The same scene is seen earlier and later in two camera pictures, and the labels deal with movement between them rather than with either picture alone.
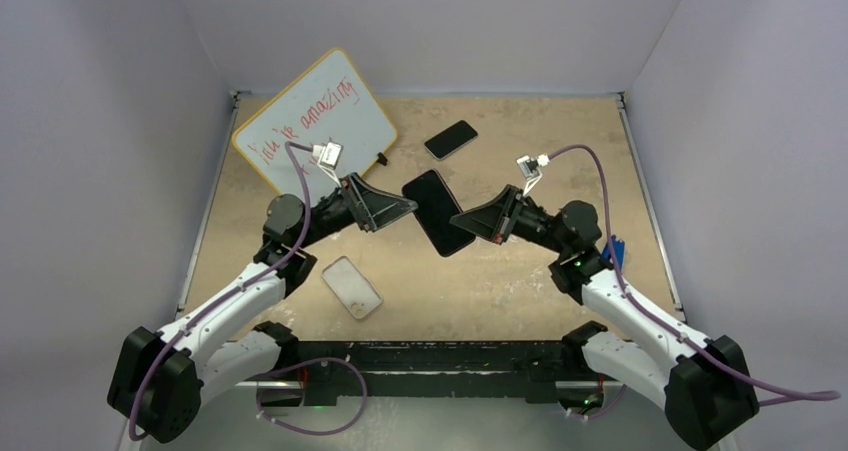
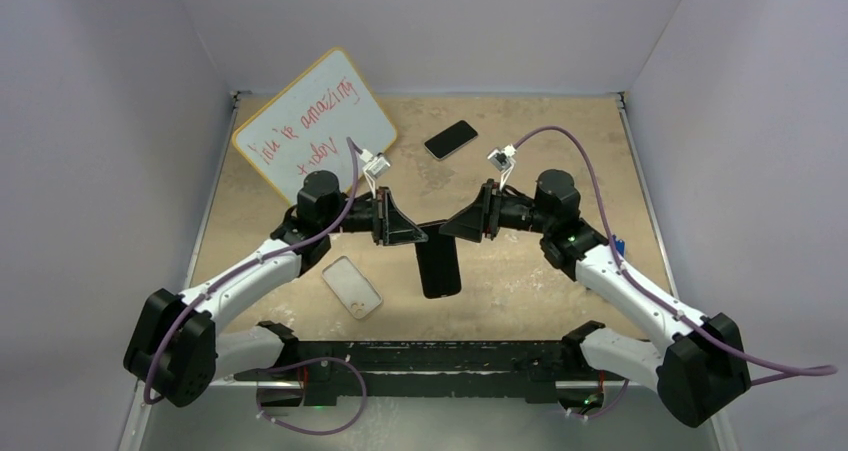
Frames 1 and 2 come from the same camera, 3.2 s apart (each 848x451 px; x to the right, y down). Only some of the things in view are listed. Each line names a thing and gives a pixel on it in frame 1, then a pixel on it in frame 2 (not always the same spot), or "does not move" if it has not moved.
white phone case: x=351 y=287 does not move
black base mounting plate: x=439 y=358 does not move
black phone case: x=436 y=207 to x=438 y=262
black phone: x=449 y=140 does not move
